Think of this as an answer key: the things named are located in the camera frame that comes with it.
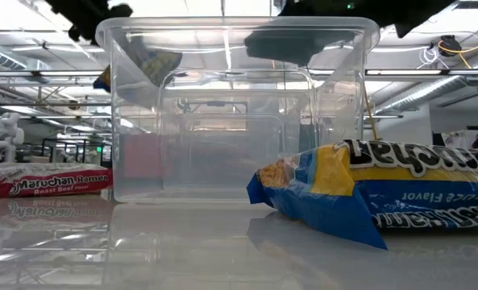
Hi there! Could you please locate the blue Maruchan noodle packet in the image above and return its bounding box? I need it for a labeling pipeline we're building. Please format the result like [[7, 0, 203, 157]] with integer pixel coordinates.
[[92, 38, 183, 94], [246, 139, 478, 251]]

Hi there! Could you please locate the dark red Maruchan noodle packet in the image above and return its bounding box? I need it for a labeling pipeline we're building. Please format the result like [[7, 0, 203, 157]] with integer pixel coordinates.
[[0, 162, 114, 198]]

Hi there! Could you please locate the clear plastic bin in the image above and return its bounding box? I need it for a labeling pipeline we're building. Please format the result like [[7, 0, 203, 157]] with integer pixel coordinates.
[[188, 112, 286, 136], [157, 68, 316, 186], [95, 15, 380, 204]]

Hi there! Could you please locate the ceiling light strip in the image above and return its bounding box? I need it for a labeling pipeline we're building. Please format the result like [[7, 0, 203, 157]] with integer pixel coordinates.
[[365, 68, 443, 77], [51, 70, 105, 77]]

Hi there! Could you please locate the floral cloth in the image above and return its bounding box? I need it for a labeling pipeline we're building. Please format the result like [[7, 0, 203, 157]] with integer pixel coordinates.
[[442, 129, 478, 151]]

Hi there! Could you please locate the silver ventilation duct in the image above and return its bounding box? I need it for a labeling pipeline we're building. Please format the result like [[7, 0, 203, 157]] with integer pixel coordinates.
[[373, 52, 478, 116], [0, 42, 52, 73]]

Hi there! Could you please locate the black workstation frame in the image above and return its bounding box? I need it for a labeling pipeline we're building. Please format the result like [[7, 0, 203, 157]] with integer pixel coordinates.
[[40, 138, 114, 168]]

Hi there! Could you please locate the black ceiling camera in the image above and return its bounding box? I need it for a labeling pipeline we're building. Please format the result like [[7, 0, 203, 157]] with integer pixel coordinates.
[[438, 35, 462, 57]]

